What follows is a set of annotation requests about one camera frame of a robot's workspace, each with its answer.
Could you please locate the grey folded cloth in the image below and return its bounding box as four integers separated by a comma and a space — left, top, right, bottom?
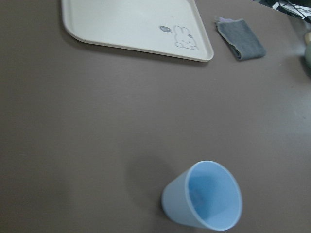
215, 17, 266, 61

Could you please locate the cream rabbit tray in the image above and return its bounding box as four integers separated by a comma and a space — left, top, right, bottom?
60, 0, 214, 62

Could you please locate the light blue plastic cup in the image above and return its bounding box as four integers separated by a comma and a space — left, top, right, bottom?
161, 161, 242, 231

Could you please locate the mint green bowl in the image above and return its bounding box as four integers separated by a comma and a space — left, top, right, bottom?
302, 43, 311, 77

